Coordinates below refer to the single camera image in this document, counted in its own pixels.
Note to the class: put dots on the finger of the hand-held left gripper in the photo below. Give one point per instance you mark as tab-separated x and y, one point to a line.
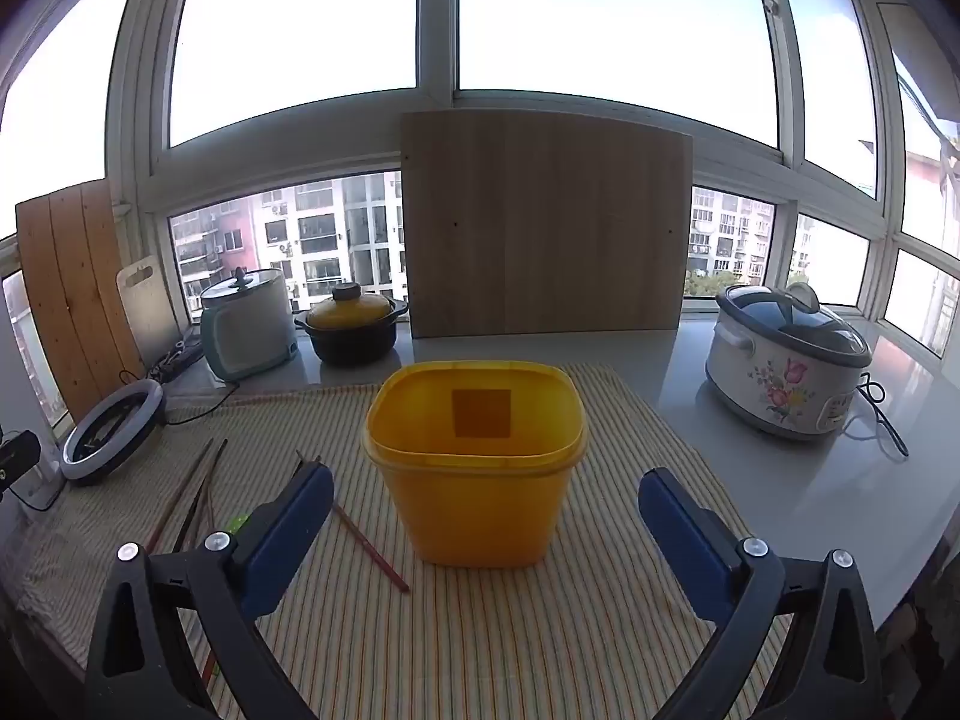
19	454

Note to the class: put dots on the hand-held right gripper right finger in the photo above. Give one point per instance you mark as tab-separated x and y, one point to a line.
686	540

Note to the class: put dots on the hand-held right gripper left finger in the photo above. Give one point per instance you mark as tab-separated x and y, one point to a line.
289	532

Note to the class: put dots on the green plastic spoon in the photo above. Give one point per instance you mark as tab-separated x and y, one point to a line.
238	522

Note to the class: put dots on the reddish wooden chopstick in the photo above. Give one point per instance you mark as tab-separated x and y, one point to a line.
375	551

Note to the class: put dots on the brown wooden chopstick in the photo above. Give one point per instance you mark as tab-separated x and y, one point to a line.
201	495
180	495

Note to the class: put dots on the yellow plastic container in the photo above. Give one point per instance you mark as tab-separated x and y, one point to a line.
472	510

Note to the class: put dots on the orange wooden plank board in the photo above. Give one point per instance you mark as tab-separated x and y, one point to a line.
75	292

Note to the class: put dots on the floral white slow cooker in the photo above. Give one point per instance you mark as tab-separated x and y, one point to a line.
772	382

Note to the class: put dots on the white cutting board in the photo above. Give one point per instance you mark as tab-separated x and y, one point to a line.
150	315

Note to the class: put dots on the striped cloth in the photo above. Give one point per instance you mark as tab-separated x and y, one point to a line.
450	637

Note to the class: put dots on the black clay pot yellow lid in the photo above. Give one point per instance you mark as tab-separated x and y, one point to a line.
352	345

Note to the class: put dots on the blue white electric cooker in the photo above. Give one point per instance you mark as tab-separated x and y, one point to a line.
247	330

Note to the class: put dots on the light wooden board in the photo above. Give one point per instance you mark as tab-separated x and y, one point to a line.
547	240

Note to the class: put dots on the white window frame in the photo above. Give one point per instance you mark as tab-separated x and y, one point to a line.
437	15

